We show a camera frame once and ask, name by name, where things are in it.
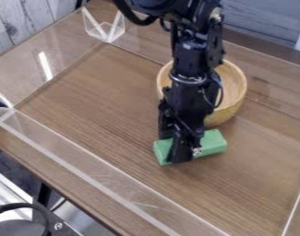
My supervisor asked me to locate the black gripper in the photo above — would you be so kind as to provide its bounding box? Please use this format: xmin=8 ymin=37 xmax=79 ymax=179
xmin=158 ymin=70 xmax=223 ymax=163

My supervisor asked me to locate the green rectangular block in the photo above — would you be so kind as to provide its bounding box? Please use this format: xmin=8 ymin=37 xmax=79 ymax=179
xmin=153 ymin=129 xmax=227 ymax=166

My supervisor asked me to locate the brown wooden bowl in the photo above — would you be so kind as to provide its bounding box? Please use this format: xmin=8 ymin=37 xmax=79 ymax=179
xmin=155 ymin=58 xmax=248 ymax=127

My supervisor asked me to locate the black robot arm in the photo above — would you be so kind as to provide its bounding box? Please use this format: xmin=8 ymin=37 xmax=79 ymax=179
xmin=112 ymin=0 xmax=225 ymax=163

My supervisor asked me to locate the black table leg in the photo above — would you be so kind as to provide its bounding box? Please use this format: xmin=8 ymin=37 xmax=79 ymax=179
xmin=38 ymin=183 xmax=52 ymax=207

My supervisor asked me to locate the clear acrylic front wall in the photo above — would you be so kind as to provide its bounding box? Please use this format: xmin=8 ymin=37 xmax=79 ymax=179
xmin=0 ymin=93 xmax=229 ymax=236

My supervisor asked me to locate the grey metal base plate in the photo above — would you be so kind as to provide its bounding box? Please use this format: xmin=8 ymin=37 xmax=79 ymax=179
xmin=52 ymin=213 xmax=84 ymax=236

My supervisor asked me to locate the clear acrylic corner bracket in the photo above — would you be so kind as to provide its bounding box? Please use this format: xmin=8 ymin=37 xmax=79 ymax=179
xmin=80 ymin=7 xmax=124 ymax=43

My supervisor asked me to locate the black cable bottom left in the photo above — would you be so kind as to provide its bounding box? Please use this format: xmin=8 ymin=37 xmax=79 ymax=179
xmin=0 ymin=202 xmax=55 ymax=236

